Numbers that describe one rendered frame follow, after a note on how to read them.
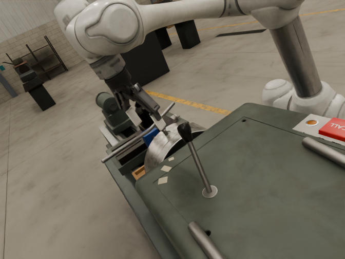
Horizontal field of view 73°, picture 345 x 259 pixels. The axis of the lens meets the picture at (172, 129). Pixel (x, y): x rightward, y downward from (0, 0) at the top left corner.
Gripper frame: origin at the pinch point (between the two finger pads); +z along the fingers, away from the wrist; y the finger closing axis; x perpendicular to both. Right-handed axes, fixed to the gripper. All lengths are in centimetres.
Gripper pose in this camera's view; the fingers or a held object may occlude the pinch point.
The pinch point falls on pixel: (148, 123)
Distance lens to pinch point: 80.5
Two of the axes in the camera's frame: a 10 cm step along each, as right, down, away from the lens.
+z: 4.5, 7.2, 5.2
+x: 5.8, -6.8, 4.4
